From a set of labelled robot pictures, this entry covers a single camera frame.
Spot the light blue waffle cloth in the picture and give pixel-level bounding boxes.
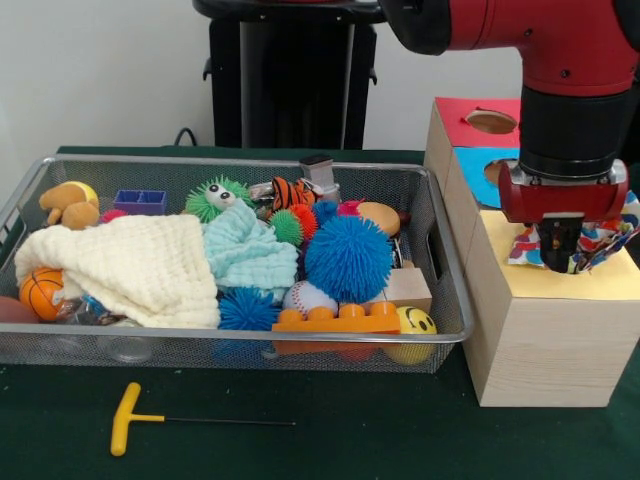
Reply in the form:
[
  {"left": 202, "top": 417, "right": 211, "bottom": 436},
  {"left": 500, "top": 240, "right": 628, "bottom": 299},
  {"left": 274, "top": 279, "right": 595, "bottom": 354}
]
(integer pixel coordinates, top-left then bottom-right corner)
[{"left": 201, "top": 198, "right": 300, "bottom": 304}]

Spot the polka dot cloth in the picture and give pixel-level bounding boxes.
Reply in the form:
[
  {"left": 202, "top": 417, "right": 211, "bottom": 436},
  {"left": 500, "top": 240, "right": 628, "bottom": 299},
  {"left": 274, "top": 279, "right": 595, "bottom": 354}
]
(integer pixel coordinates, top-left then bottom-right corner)
[{"left": 507, "top": 189, "right": 640, "bottom": 275}]

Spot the shallow silver mesh bin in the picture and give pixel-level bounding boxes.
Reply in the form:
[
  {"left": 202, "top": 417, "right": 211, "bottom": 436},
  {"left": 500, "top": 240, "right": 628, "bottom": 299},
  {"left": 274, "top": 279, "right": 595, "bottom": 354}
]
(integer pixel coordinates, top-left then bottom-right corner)
[{"left": 0, "top": 153, "right": 475, "bottom": 375}]

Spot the green spiky ball with eyes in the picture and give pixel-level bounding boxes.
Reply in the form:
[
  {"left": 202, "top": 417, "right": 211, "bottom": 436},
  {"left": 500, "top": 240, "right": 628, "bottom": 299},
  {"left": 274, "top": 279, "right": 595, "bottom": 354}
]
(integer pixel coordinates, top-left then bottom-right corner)
[{"left": 185, "top": 175, "right": 254, "bottom": 224}]

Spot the cream waffle cloth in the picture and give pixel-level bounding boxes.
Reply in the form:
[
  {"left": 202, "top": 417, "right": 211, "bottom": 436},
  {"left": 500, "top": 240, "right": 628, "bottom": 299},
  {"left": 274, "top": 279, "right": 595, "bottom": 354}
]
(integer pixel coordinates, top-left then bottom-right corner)
[{"left": 13, "top": 213, "right": 222, "bottom": 330}]

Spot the small blue spiky ball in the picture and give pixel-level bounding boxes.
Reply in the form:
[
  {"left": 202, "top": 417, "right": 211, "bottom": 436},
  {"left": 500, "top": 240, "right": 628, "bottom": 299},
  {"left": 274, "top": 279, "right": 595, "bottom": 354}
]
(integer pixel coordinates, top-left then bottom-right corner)
[{"left": 218, "top": 285, "right": 282, "bottom": 332}]

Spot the yellow T-handle hex key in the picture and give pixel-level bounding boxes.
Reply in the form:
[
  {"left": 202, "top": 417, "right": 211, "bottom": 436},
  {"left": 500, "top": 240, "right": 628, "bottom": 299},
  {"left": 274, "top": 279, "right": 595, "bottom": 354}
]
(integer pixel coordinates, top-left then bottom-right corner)
[{"left": 110, "top": 382, "right": 297, "bottom": 457}]

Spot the wooden box with three holes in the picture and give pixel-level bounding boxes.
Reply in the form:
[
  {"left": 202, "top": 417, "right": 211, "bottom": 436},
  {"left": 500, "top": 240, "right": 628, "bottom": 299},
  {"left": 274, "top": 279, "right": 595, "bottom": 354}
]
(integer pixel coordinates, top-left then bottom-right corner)
[{"left": 423, "top": 96, "right": 640, "bottom": 407}]

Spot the yellow smiley face ball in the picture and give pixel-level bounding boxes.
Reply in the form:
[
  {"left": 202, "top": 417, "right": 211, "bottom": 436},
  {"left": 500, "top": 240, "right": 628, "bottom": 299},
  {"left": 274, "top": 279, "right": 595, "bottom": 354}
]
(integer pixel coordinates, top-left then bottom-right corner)
[{"left": 384, "top": 305, "right": 439, "bottom": 365}]

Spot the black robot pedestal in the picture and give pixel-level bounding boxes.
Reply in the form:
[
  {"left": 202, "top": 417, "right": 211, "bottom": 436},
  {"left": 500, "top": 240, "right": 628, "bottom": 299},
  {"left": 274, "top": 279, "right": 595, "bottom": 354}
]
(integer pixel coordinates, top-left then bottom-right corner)
[{"left": 192, "top": 0, "right": 404, "bottom": 150}]

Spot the orange toy building brick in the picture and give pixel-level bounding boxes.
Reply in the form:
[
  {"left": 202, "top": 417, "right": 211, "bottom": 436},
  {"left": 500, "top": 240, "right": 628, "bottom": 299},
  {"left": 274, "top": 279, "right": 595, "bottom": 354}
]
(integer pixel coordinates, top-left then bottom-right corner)
[{"left": 271, "top": 302, "right": 403, "bottom": 335}]

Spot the white baseball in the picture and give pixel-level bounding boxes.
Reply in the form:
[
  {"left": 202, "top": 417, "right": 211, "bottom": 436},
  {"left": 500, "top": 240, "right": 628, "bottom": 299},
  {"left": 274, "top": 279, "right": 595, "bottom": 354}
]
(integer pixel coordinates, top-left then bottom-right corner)
[{"left": 282, "top": 280, "right": 340, "bottom": 319}]

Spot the large blue spiky ball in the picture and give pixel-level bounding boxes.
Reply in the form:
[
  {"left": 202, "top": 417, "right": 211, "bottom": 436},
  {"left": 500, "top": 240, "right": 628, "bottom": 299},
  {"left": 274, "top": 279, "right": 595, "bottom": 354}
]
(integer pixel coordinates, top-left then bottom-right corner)
[{"left": 303, "top": 214, "right": 395, "bottom": 305}]

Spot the brown plush toy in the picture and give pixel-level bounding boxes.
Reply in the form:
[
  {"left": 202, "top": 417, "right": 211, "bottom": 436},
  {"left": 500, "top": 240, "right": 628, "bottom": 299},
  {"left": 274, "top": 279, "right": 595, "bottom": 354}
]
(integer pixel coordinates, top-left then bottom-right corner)
[{"left": 37, "top": 182, "right": 101, "bottom": 231}]

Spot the dark green table cloth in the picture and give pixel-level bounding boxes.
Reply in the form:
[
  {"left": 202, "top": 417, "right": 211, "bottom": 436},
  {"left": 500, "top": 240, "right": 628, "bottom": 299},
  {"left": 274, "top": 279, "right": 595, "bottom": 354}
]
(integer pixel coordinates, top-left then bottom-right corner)
[{"left": 0, "top": 144, "right": 640, "bottom": 480}]

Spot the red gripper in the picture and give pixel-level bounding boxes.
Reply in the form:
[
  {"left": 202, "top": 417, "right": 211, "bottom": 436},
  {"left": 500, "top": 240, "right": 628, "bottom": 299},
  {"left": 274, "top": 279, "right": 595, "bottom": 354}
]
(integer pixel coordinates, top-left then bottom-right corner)
[{"left": 497, "top": 159, "right": 630, "bottom": 275}]

